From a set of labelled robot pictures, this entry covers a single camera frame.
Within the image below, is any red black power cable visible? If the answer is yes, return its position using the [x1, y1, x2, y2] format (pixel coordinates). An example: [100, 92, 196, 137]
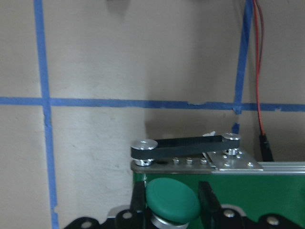
[252, 0, 275, 162]

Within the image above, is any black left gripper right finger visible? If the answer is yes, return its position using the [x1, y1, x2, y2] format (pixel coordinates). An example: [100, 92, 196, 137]
[198, 181, 222, 212]

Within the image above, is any green conveyor belt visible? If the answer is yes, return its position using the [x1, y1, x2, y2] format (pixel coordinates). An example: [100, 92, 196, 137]
[131, 133, 305, 229]

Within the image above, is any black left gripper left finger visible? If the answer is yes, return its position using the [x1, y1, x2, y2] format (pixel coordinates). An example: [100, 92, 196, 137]
[130, 181, 146, 212]

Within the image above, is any green push button switch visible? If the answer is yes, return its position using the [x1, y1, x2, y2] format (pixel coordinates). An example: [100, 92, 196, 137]
[145, 177, 201, 224]

